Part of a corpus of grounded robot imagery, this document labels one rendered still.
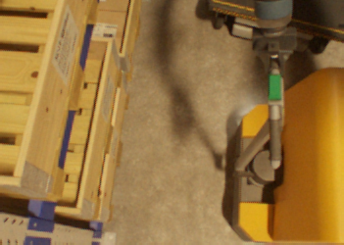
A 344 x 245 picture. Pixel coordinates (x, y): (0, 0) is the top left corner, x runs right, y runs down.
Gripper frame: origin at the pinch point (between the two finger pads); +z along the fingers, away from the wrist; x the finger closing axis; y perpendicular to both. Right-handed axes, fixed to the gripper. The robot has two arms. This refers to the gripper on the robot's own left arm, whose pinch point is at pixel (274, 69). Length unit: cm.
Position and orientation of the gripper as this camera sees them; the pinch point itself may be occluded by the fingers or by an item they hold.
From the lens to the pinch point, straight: 120.5
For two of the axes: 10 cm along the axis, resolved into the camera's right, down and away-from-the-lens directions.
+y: -2.3, 6.3, -7.4
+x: 9.5, -0.1, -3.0
